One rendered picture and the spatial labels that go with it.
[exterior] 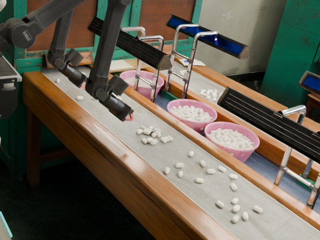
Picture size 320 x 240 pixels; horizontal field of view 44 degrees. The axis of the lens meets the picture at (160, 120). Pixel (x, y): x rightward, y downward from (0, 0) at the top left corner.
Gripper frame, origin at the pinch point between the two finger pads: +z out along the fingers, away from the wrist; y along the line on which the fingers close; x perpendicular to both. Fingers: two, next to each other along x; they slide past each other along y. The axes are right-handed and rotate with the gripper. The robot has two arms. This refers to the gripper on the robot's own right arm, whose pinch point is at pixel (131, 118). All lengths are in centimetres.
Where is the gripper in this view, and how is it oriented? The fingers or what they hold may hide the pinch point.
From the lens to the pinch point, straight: 167.3
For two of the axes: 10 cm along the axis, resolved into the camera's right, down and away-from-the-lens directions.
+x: -6.2, 7.8, -0.5
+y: -6.2, -4.6, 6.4
